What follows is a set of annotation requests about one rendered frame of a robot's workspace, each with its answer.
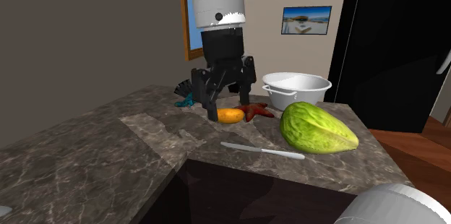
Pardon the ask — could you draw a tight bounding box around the dark counter cabinet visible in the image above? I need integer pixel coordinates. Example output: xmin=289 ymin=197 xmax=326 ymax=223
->
xmin=138 ymin=158 xmax=358 ymax=224

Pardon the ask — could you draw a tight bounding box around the black refrigerator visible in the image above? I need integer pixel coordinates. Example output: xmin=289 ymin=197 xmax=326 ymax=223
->
xmin=322 ymin=0 xmax=451 ymax=134

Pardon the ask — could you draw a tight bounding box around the red starfish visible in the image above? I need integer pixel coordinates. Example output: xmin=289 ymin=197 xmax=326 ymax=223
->
xmin=233 ymin=102 xmax=275 ymax=123

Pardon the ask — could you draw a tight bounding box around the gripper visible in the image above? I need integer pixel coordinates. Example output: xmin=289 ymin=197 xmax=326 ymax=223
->
xmin=191 ymin=27 xmax=258 ymax=122

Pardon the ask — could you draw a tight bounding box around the teal bird figure black tail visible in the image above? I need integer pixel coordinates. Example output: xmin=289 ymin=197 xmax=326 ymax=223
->
xmin=173 ymin=78 xmax=197 ymax=109

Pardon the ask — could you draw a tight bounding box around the white bowl with handles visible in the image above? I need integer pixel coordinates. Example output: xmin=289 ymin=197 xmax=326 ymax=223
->
xmin=262 ymin=72 xmax=332 ymax=112

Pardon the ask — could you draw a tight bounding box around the window with wooden frame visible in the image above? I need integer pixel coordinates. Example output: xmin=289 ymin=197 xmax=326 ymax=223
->
xmin=178 ymin=0 xmax=205 ymax=62

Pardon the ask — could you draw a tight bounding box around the framed wall picture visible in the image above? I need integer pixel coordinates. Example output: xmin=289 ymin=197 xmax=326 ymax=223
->
xmin=280 ymin=5 xmax=333 ymax=36

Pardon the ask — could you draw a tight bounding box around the orange potato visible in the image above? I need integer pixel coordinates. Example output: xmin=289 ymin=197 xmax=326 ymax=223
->
xmin=216 ymin=108 xmax=246 ymax=125

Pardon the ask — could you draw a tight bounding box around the white knife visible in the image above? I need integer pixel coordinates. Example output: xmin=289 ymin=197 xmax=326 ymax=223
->
xmin=220 ymin=141 xmax=306 ymax=161

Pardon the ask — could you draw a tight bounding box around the large green fruit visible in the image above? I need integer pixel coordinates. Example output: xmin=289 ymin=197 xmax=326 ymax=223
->
xmin=279 ymin=101 xmax=360 ymax=155

